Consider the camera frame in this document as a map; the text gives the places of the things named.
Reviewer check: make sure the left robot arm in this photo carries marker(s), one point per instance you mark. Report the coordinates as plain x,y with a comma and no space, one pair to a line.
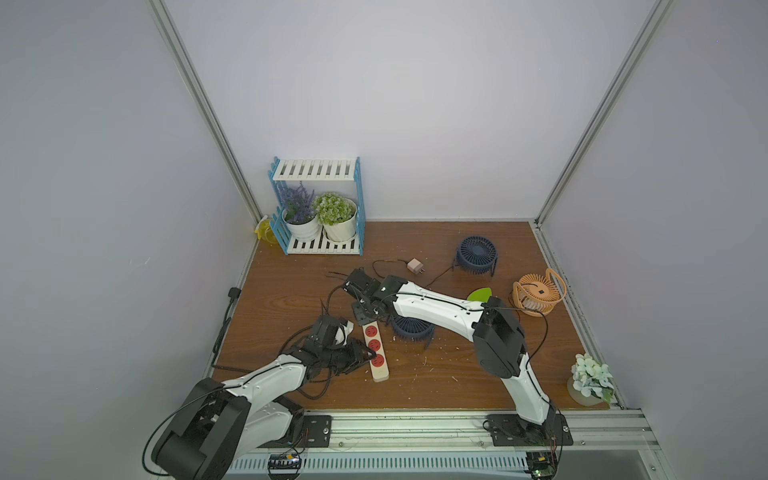
221,421

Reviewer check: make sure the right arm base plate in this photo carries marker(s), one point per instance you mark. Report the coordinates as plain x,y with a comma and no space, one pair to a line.
512,430

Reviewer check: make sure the green yellow toy shovel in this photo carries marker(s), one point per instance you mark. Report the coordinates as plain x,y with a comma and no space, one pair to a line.
480,295

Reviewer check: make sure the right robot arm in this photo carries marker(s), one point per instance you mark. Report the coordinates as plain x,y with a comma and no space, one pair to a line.
500,347

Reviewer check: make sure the lavender plant white pot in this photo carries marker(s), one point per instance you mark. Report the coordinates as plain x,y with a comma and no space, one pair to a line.
298,211

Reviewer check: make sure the dark blue desk fan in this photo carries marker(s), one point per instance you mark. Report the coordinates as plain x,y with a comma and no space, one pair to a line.
414,329
477,255

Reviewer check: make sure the green plant white pot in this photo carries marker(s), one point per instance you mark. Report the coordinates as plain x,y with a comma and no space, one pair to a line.
337,215

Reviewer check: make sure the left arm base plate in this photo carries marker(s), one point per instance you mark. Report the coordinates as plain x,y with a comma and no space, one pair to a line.
309,431

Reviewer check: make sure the white flower pot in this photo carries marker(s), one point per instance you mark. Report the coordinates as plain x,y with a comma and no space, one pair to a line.
591,382

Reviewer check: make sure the yellow object beside shelf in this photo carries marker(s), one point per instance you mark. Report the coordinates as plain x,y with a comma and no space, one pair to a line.
264,231

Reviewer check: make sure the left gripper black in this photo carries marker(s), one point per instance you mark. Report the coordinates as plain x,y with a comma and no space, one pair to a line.
346,357

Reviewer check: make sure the blue white slatted shelf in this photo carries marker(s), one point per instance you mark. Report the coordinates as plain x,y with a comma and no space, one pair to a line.
341,176

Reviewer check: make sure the dark blue desk fan far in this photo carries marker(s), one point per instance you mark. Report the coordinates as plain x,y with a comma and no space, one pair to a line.
477,255

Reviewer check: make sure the dark blue desk fan near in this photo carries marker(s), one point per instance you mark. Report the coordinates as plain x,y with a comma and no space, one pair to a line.
414,329

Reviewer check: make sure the cream power strip red sockets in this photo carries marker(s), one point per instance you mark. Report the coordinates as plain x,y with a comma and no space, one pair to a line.
378,365

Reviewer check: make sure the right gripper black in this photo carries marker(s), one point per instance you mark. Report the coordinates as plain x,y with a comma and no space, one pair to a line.
366,307

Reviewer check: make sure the orange desk fan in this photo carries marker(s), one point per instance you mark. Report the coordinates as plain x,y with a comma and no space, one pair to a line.
537,295

